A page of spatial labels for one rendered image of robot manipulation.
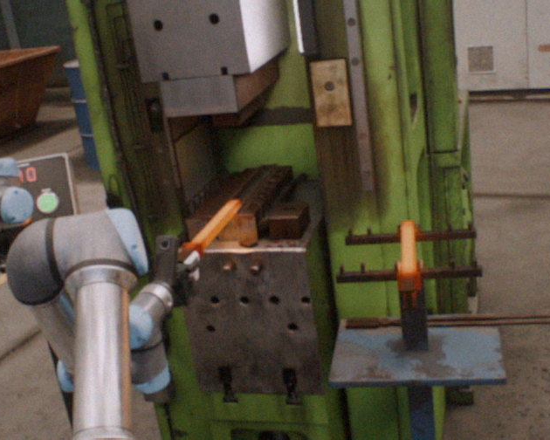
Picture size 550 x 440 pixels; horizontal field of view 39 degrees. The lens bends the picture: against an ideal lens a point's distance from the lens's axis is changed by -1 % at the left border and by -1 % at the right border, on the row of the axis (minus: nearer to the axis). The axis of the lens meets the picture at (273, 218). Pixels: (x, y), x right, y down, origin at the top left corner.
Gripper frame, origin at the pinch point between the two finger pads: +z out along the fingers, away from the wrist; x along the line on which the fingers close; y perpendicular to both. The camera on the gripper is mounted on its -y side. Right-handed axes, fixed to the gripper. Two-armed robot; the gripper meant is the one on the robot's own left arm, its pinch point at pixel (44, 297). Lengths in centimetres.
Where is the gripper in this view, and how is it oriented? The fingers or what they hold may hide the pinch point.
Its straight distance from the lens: 196.3
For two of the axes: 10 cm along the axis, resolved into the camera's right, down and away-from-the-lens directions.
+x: 7.4, 1.4, -6.6
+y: -6.5, 3.5, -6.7
